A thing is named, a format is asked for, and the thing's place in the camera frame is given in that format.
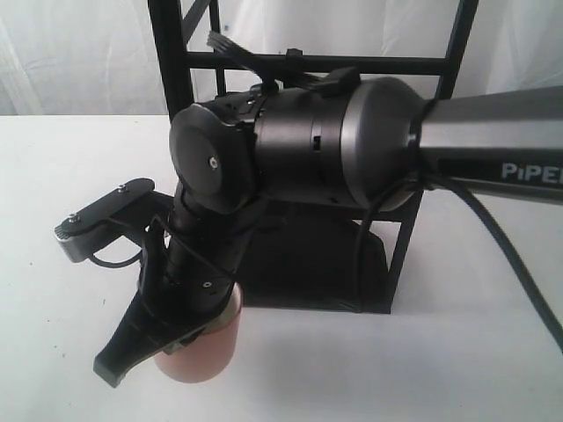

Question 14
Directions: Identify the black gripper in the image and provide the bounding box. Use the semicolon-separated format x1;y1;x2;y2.
93;186;255;375

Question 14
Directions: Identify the terracotta pink mug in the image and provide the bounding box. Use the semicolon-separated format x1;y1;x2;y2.
154;283;243;383

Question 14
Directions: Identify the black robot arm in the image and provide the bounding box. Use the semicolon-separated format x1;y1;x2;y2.
93;69;562;386

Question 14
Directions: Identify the black metal mug rack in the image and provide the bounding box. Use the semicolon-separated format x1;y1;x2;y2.
148;1;478;314

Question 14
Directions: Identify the white backdrop curtain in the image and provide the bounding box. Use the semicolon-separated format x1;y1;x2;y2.
1;1;562;115

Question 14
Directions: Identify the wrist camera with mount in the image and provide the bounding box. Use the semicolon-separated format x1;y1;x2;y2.
55;178;173;263

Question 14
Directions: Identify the black cable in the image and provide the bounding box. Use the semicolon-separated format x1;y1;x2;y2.
351;100;563;353

